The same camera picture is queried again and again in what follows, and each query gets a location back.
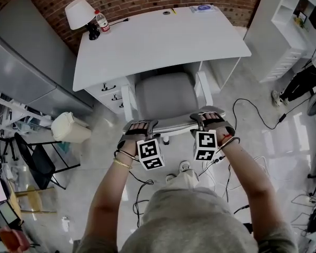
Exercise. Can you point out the person's white shoe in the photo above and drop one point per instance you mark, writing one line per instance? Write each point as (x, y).
(170, 178)
(185, 166)

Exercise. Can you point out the teal storage box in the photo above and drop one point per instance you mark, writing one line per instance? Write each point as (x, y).
(61, 147)

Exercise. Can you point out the white shade table lamp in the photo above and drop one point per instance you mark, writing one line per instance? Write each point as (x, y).
(77, 13)

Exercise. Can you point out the pale grey refrigerator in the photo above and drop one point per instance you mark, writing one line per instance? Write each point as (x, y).
(21, 67)

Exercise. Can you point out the person's right hand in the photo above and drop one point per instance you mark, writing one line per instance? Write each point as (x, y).
(210, 117)

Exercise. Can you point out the person's left hand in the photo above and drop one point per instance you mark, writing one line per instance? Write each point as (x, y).
(140, 126)

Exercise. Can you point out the white framed grey chair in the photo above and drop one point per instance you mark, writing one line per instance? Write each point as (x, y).
(164, 96)

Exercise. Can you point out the white bookcase cabinet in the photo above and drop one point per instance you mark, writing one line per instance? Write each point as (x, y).
(263, 35)

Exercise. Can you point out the cream plastic trash bin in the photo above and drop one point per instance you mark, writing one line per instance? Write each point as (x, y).
(69, 129)

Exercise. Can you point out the dark screen monitor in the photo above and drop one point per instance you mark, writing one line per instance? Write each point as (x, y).
(10, 213)

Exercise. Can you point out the person's left forearm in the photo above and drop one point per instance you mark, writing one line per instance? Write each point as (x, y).
(110, 191)

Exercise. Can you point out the small black picture frame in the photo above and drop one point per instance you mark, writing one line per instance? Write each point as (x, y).
(302, 17)

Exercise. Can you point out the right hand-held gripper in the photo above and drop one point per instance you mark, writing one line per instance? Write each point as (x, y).
(205, 144)

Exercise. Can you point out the small yellow flower plant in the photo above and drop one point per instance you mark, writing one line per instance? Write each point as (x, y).
(300, 22)

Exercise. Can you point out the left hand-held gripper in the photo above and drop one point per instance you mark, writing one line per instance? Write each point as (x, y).
(150, 154)

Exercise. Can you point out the white metal shelving rack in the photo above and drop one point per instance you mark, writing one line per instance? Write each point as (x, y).
(15, 107)

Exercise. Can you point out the black folding chair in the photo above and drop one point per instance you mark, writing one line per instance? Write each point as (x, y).
(42, 165)

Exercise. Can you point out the person's right forearm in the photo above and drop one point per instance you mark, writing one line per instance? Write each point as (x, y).
(247, 183)

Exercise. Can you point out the clear bag with blue label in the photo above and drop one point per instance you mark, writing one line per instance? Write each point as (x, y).
(203, 8)

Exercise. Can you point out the small pink screen device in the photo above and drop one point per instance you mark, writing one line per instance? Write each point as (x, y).
(0, 190)

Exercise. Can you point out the person's grey shirt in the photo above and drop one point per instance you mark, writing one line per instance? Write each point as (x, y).
(189, 220)

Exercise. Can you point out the yellow wooden stool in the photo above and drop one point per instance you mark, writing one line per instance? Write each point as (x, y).
(35, 199)

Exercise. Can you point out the red label water bottle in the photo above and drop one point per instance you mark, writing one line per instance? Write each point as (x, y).
(102, 22)

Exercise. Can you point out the white curved desk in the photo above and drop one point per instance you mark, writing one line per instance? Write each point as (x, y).
(160, 41)

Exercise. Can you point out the black tripod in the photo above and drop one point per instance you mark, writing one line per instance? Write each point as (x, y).
(9, 149)

